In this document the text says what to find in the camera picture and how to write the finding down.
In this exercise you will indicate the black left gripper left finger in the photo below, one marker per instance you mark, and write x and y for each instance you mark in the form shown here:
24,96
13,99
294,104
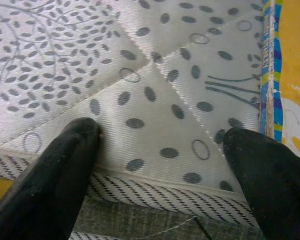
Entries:
45,190

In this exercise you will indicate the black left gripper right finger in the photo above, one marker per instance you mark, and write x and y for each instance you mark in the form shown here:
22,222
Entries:
277,190

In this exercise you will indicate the yellow blue children's book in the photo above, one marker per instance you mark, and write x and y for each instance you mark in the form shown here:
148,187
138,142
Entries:
290,62

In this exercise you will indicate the white quilted mattress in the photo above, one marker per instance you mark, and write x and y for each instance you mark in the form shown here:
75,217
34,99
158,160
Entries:
115,62

